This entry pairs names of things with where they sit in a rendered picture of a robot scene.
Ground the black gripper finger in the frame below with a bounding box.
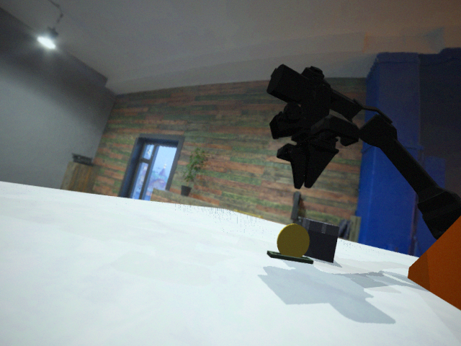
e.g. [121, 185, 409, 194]
[283, 151, 306, 190]
[300, 140, 339, 188]

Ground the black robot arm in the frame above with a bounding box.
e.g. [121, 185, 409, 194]
[267, 64, 461, 239]

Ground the dark green flat bar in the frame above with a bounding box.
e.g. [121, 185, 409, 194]
[267, 250, 314, 264]

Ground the gold coin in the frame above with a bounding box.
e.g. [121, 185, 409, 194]
[277, 223, 310, 258]

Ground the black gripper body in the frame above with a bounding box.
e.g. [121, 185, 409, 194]
[276, 105, 359, 161]

